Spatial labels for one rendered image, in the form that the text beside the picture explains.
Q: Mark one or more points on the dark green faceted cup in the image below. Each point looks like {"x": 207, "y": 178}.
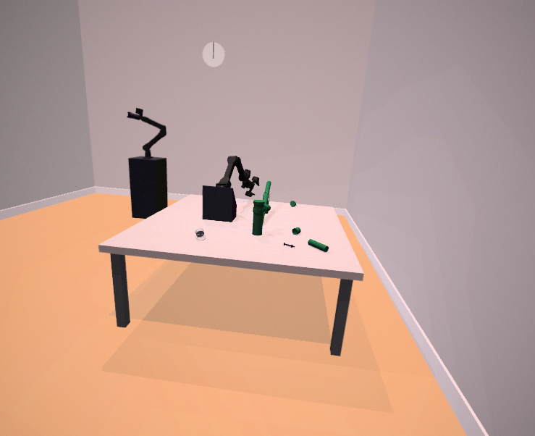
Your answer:
{"x": 260, "y": 211}

